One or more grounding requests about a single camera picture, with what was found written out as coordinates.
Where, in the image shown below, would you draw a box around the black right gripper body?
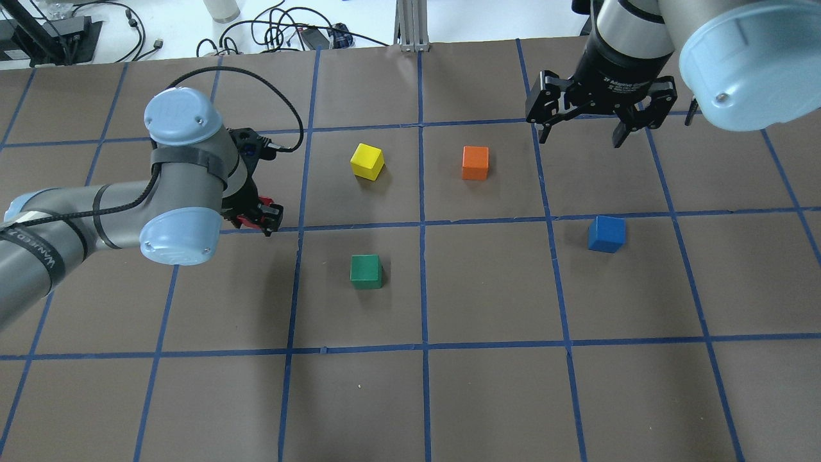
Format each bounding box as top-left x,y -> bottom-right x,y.
525,44 -> 677,128

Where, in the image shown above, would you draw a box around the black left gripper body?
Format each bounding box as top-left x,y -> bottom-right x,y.
222,152 -> 276,231

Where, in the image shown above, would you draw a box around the red wooden cube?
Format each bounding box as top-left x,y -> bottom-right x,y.
233,215 -> 260,229

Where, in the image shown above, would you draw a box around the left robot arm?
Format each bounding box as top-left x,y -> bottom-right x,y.
1,87 -> 284,327

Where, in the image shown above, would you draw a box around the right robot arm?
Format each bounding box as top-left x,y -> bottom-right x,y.
525,1 -> 820,148

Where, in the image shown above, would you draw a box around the orange wooden cube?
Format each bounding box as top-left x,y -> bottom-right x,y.
461,146 -> 490,181

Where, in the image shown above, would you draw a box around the blue wooden cube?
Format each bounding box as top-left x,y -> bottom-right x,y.
588,216 -> 627,253

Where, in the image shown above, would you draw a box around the green wooden cube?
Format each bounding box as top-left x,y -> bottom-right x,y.
350,254 -> 382,290

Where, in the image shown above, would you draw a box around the yellow wooden cube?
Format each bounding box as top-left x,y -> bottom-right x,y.
350,143 -> 385,182

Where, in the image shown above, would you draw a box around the black power adapter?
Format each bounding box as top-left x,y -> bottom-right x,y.
299,27 -> 331,50

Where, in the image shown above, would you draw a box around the white thermos bottle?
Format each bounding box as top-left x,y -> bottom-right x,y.
203,0 -> 241,24

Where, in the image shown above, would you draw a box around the black monitor stand base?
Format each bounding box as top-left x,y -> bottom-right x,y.
0,16 -> 103,66

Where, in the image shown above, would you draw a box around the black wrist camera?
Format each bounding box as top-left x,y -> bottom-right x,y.
230,128 -> 285,161

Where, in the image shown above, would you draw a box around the aluminium frame post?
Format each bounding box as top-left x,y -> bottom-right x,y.
394,1 -> 430,53

